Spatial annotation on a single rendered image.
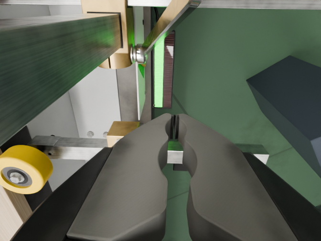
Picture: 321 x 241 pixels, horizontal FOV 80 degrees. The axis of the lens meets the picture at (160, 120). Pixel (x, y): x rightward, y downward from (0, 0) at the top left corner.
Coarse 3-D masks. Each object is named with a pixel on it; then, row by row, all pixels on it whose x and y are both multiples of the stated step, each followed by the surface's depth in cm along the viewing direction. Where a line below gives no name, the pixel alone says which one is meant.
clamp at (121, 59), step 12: (84, 0) 21; (96, 0) 21; (108, 0) 21; (120, 0) 21; (84, 12) 22; (96, 12) 22; (108, 12) 21; (120, 12) 21; (132, 12) 25; (120, 24) 22; (132, 24) 26; (132, 36) 26; (120, 48) 23; (108, 60) 24; (120, 60) 24
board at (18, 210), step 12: (0, 192) 33; (12, 192) 35; (0, 204) 35; (12, 204) 35; (24, 204) 38; (0, 216) 37; (12, 216) 37; (24, 216) 38; (0, 228) 39; (12, 228) 39; (0, 240) 41
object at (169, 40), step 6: (168, 36) 38; (168, 42) 39; (168, 48) 39; (168, 54) 40; (168, 60) 40; (168, 66) 41; (168, 72) 42; (168, 78) 42; (168, 84) 43; (168, 90) 44; (168, 96) 44; (168, 102) 45
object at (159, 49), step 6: (162, 42) 39; (156, 48) 39; (162, 48) 39; (156, 54) 40; (162, 54) 40; (156, 60) 40; (162, 60) 40; (156, 66) 41; (162, 66) 41; (156, 72) 42; (162, 72) 42; (156, 78) 42; (162, 78) 42; (156, 84) 43; (162, 84) 43; (156, 90) 44; (156, 96) 45; (156, 102) 45
